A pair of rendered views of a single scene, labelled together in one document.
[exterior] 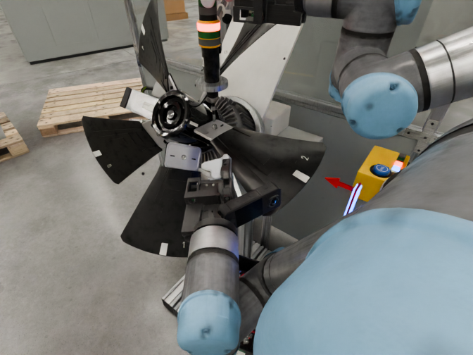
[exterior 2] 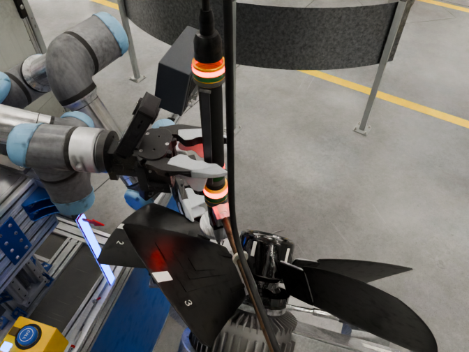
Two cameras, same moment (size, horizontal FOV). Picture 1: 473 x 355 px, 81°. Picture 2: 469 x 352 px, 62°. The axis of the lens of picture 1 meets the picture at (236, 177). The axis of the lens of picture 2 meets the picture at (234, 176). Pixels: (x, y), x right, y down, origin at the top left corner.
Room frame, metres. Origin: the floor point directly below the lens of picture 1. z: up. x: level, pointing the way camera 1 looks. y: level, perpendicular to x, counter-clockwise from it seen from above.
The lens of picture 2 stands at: (1.02, -0.07, 1.94)
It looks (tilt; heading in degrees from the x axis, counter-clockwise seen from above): 48 degrees down; 160
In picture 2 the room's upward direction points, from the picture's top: straight up
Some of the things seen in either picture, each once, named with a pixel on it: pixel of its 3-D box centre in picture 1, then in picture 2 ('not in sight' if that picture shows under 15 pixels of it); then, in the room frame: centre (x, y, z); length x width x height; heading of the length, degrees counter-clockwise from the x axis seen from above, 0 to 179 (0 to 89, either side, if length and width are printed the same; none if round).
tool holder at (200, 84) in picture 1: (211, 60); (218, 214); (0.60, 0.05, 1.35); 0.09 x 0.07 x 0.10; 178
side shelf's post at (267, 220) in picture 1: (269, 203); not in sight; (1.10, -0.18, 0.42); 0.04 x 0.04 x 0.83; 53
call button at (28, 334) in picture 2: (381, 170); (27, 335); (0.57, -0.39, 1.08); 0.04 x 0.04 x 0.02
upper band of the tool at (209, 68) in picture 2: not in sight; (209, 70); (0.59, 0.05, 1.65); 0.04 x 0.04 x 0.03
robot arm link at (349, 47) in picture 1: (359, 68); (69, 179); (0.45, -0.19, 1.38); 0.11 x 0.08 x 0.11; 170
